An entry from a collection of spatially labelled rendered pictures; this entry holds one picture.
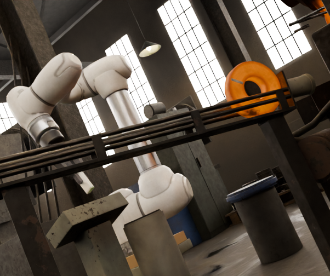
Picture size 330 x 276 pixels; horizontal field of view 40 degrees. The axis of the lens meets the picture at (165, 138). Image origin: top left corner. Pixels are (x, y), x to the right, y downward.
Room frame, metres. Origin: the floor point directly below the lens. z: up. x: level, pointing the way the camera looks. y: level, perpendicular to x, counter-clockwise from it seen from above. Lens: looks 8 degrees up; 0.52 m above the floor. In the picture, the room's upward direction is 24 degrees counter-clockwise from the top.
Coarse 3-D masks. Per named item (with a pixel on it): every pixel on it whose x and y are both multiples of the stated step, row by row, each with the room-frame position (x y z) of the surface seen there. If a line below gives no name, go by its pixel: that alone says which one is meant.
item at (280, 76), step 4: (280, 72) 1.18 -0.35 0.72; (276, 76) 1.20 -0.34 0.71; (280, 76) 1.18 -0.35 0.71; (284, 76) 1.17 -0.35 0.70; (280, 80) 1.19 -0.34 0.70; (284, 80) 1.18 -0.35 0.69; (280, 84) 1.20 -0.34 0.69; (284, 84) 1.18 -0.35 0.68; (288, 84) 1.17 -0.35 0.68; (288, 88) 1.17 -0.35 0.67; (284, 92) 1.19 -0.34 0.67; (288, 92) 1.18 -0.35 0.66; (292, 96) 1.17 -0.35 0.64; (288, 100) 1.19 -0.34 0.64; (292, 100) 1.17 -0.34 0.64; (288, 104) 1.19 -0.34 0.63; (292, 104) 1.18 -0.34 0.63; (296, 104) 1.17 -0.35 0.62; (280, 108) 1.23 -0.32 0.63; (296, 108) 1.18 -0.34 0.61
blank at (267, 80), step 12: (240, 72) 1.16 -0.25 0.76; (252, 72) 1.17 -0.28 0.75; (264, 72) 1.18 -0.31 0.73; (228, 84) 1.14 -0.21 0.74; (240, 84) 1.15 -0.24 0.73; (264, 84) 1.18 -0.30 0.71; (276, 84) 1.19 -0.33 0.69; (228, 96) 1.15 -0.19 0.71; (240, 96) 1.15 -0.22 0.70; (252, 108) 1.15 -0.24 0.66; (264, 108) 1.16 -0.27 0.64
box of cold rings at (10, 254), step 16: (48, 224) 3.96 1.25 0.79; (16, 240) 4.09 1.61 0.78; (48, 240) 3.91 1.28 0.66; (0, 256) 4.30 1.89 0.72; (16, 256) 4.14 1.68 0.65; (64, 256) 3.99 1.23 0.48; (0, 272) 4.35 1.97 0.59; (16, 272) 4.20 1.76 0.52; (64, 272) 3.94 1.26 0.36; (80, 272) 4.06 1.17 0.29
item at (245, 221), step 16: (272, 176) 2.62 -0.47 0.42; (240, 192) 2.55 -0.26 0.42; (256, 192) 2.53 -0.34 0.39; (272, 192) 2.58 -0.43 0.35; (240, 208) 2.61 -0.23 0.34; (256, 208) 2.55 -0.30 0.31; (272, 208) 2.56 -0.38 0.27; (256, 224) 2.57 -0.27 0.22; (272, 224) 2.55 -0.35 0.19; (288, 224) 2.59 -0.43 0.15; (256, 240) 2.60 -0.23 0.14; (272, 240) 2.55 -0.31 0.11; (288, 240) 2.56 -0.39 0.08; (272, 256) 2.56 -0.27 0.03
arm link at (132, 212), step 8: (128, 192) 1.94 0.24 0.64; (128, 200) 1.91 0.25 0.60; (136, 200) 1.90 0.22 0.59; (128, 208) 1.89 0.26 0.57; (136, 208) 1.89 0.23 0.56; (120, 216) 1.90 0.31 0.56; (128, 216) 1.89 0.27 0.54; (136, 216) 1.89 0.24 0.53; (112, 224) 1.91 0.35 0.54; (120, 224) 1.90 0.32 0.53; (120, 232) 1.90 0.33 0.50; (120, 240) 1.91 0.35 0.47
